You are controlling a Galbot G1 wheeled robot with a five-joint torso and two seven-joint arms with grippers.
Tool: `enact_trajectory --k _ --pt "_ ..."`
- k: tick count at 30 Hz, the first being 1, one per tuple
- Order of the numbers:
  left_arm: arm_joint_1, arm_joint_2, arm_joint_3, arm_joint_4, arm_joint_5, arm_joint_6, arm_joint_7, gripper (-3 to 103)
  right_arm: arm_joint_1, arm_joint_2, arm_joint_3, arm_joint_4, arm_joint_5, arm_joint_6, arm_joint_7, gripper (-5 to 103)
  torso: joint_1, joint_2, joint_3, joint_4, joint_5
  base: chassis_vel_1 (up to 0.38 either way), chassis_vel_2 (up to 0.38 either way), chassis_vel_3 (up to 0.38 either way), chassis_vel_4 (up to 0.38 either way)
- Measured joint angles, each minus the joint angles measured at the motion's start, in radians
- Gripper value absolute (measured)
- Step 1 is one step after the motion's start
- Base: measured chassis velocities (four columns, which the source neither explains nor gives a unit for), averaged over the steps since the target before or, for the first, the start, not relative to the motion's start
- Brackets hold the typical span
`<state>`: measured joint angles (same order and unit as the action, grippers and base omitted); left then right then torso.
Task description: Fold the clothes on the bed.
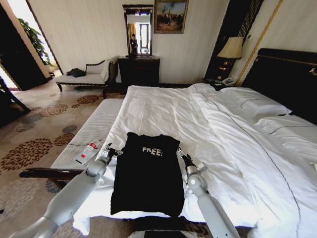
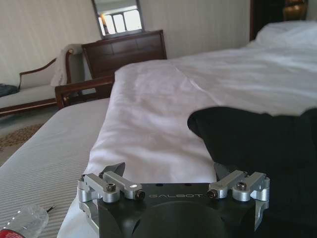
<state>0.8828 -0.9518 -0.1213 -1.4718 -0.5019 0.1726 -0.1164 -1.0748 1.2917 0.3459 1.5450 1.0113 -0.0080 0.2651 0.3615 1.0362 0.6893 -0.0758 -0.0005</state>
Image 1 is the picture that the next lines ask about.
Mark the dark nightstand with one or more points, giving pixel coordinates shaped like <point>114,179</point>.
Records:
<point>218,83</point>

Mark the white chaise longue dark frame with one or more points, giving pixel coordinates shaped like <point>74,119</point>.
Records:
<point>84,78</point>

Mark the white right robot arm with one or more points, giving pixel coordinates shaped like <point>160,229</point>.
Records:
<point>208,203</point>

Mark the person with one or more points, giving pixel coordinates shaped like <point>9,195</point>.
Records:
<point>133,44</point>

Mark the white card with red mark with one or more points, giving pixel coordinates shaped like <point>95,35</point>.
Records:
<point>81,157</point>

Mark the white ribbed bed bench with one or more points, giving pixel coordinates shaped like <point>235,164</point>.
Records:
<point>84,141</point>

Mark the black bag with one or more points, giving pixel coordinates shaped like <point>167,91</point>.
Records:
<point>75,73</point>

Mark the dark framed wall mirror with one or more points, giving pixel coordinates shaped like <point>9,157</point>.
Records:
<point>137,31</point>

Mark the dark wooden door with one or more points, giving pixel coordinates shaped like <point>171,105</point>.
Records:
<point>17,54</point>

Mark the white robot front shell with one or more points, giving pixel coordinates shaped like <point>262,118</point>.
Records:
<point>158,234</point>

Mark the green leafy plant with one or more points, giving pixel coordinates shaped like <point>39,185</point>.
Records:
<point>34,39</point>

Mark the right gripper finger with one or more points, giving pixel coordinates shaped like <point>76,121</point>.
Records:
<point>179,150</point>
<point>186,156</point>

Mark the clear plastic water bottle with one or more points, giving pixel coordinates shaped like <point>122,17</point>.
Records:
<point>92,146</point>

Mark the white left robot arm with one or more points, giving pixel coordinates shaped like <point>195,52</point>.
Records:
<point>74,188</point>

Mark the black T-shirt with FREE print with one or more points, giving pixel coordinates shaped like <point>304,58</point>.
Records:
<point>148,178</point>

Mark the gold framed painting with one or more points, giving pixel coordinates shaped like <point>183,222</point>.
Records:
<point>171,16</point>

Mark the white towel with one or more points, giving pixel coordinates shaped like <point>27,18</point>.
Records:
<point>106,70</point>

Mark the white desk telephone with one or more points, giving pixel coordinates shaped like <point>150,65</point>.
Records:
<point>227,80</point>

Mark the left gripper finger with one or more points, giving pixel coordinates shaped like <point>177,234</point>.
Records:
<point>120,153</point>
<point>119,149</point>

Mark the white duvet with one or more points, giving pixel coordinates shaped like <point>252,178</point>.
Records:
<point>223,153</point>

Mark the white pillow with dark piping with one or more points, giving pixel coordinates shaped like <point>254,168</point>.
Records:
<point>252,104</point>
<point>289,129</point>

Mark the dark wooden dresser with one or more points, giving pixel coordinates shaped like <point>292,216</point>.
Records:
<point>138,70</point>

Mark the table lamp with cream shade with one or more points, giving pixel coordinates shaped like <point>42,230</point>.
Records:
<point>230,53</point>

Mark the dark wooden chair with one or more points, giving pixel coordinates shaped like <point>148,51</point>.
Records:
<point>10,99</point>

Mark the dark padded bed headboard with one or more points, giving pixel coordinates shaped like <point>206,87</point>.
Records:
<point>284,81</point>

